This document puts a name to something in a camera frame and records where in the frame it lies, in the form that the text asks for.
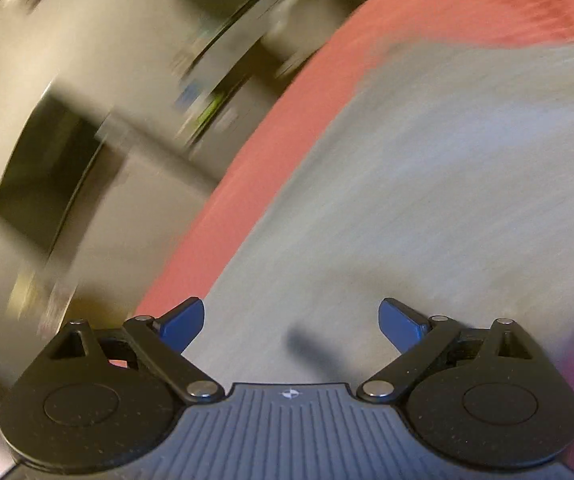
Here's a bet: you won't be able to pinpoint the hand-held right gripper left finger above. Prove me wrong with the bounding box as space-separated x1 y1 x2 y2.
48 297 226 405

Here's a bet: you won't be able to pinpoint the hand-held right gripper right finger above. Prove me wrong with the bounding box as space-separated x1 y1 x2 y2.
356 297 538 405

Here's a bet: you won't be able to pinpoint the grey pants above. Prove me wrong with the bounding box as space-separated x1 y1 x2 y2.
182 24 574 397

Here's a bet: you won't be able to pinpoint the pink ribbed blanket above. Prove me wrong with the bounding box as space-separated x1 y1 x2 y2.
137 0 574 480

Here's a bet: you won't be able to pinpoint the grey cabinet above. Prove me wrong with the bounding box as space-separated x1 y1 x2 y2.
172 0 358 151

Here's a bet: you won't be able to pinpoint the black wall television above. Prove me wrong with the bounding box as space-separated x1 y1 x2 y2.
0 94 118 262

